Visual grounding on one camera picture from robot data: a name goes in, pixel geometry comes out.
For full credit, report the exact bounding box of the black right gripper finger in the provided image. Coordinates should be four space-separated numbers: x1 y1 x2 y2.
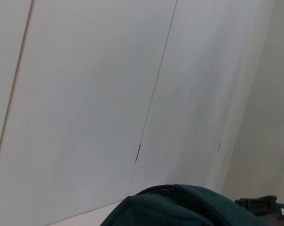
235 195 278 213

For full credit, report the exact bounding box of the dark teal insulated bag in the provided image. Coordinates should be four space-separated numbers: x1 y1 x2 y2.
99 184 284 226

